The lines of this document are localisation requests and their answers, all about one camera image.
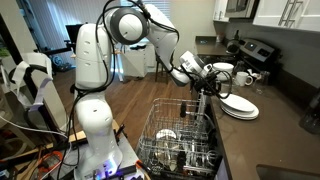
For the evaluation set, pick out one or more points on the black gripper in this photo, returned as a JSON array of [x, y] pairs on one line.
[[207, 85]]

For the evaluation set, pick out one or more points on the white dinner plate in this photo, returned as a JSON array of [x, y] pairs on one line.
[[256, 111], [238, 102], [241, 118]]

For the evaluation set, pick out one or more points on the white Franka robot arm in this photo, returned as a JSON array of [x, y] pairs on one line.
[[96, 120]]

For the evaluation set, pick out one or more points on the dishwasher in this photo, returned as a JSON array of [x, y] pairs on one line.
[[204, 108]]

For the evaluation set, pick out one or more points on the glass cup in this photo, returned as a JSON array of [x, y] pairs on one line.
[[233, 87]]

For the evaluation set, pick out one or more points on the white coffee mug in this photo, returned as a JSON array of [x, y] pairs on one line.
[[240, 79]]

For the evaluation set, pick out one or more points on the black tumbler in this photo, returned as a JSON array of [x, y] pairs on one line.
[[183, 109]]

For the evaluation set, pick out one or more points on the small white ceramic piece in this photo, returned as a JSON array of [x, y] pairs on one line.
[[255, 74]]

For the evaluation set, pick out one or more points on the black kettle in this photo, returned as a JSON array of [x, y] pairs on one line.
[[233, 46]]

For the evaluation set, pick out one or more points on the wooden chair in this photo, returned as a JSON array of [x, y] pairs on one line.
[[163, 68]]

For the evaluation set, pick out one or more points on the small white dish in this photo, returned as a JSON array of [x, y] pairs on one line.
[[165, 134]]

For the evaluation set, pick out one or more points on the black cup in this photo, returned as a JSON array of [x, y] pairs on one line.
[[180, 160]]

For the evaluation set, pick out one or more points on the white upper cabinet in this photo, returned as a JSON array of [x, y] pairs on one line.
[[220, 10], [266, 11]]

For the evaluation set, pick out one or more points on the stainless steel microwave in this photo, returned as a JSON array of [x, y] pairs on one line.
[[238, 7]]

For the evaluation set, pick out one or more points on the wooden top white table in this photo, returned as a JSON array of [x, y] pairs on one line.
[[133, 63]]

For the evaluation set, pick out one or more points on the white window blinds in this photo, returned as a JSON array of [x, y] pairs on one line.
[[166, 5]]

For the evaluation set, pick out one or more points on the black orange clamp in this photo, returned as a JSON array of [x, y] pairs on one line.
[[141, 166]]

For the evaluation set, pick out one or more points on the gray robot mounting table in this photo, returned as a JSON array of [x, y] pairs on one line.
[[128, 156]]

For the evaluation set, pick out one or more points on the wooden board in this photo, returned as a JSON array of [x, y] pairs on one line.
[[77, 136]]

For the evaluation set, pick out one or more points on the black exercise bike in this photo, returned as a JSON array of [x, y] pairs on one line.
[[60, 61]]

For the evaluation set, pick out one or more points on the white black equipment stand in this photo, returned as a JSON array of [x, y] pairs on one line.
[[36, 60]]

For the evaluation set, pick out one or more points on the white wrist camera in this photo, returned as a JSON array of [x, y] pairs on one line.
[[207, 68]]

